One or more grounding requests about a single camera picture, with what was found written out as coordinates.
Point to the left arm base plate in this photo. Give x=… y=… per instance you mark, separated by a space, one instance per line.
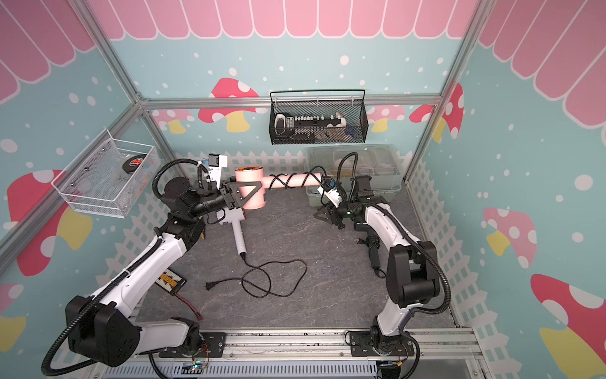
x=202 y=345

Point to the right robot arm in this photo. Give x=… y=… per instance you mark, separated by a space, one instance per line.
x=415 y=282

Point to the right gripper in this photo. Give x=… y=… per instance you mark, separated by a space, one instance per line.
x=331 y=212

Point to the black red tape measure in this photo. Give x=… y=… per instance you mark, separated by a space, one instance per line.
x=132 y=163

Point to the green clear-lid storage box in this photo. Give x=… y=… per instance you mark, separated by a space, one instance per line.
x=380 y=162

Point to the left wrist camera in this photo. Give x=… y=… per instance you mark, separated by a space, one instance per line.
x=216 y=164

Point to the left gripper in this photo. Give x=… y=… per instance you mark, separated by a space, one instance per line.
x=233 y=197

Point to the black wire mesh basket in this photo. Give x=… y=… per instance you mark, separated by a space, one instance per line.
x=350 y=103

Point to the black magenta hair dryer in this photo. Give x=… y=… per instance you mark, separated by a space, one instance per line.
x=372 y=241

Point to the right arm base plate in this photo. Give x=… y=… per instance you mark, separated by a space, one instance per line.
x=368 y=344

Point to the white wire mesh basket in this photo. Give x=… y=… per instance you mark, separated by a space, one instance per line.
x=94 y=182

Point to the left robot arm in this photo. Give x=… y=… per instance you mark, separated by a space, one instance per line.
x=98 y=328

